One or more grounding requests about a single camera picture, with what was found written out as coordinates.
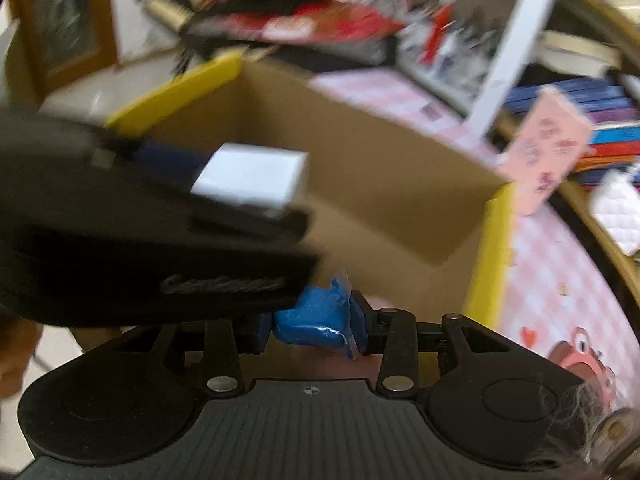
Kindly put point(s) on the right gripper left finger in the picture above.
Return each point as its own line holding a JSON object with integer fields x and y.
{"x": 225, "y": 340}

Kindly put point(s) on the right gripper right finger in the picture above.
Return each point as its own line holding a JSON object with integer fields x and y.
{"x": 390, "y": 333}

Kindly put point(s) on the blue packet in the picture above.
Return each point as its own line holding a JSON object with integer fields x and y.
{"x": 321, "y": 318}

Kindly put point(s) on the white power adapter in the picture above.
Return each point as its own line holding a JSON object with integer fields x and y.
{"x": 255, "y": 176}

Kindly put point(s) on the person right hand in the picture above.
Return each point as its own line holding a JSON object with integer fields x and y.
{"x": 18, "y": 342}

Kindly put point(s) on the yellow cardboard box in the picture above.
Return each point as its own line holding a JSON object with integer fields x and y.
{"x": 409, "y": 220}

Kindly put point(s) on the pink checkered tablecloth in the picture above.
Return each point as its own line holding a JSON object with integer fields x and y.
{"x": 558, "y": 303}

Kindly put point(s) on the wooden glass door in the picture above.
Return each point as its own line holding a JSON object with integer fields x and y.
{"x": 66, "y": 40}

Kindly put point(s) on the pink sticker cylinder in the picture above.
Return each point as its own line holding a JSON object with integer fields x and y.
{"x": 550, "y": 140}

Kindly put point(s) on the white quilted pearl handbag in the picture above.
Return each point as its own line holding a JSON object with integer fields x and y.
{"x": 614, "y": 203}

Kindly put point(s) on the black keyboard piano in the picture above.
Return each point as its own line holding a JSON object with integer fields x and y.
{"x": 320, "y": 36}

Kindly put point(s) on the white cubby shelf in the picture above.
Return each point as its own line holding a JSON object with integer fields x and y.
{"x": 448, "y": 46}

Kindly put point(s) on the wooden bookshelf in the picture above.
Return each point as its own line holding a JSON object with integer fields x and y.
{"x": 590, "y": 52}

